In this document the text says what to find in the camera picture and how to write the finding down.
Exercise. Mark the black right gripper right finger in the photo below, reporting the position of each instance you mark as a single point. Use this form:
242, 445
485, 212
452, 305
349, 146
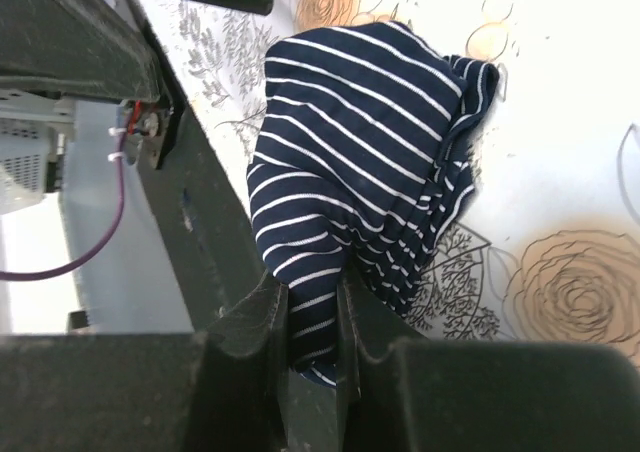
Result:
399, 391

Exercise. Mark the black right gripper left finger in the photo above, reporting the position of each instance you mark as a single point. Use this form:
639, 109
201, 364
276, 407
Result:
150, 392

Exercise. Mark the navy striped underwear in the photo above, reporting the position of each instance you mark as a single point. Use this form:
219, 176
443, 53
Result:
362, 157

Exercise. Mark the floral patterned table mat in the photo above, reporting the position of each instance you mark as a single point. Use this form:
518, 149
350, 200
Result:
549, 249

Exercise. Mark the aluminium frame rail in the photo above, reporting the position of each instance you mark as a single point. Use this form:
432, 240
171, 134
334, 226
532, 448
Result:
80, 48

